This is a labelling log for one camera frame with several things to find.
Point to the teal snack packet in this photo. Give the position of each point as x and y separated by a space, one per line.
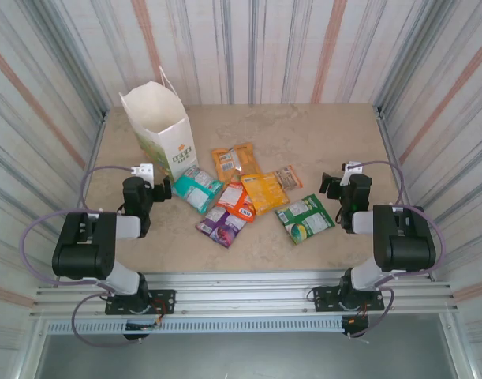
197 189

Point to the small brown orange snack bar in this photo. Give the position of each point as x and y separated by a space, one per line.
290 178

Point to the green snack packet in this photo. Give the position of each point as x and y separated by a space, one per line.
307 221

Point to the white paper bag green print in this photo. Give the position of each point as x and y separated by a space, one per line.
173 146

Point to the yellow orange snack packet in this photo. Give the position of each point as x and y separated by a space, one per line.
264 193

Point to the purple candy packet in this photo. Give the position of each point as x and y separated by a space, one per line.
223 229

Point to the orange snack packet white label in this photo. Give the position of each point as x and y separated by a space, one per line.
232 162

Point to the red orange candy packet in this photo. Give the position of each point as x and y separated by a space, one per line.
236 201

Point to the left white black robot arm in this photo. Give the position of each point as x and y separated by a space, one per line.
83 256

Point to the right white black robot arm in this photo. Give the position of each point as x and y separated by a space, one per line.
406 252

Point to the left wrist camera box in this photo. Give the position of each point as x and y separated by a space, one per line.
144 169

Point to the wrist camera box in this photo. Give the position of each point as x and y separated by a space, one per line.
144 169
353 167

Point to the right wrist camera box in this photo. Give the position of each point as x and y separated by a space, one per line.
353 167

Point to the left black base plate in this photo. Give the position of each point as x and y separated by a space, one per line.
165 296

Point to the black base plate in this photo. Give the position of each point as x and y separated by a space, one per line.
165 296
323 296

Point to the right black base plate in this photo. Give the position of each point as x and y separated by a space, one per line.
323 296

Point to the aluminium rail frame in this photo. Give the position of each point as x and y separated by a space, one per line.
240 292

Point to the black box under duct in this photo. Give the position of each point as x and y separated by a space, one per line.
136 336
355 325

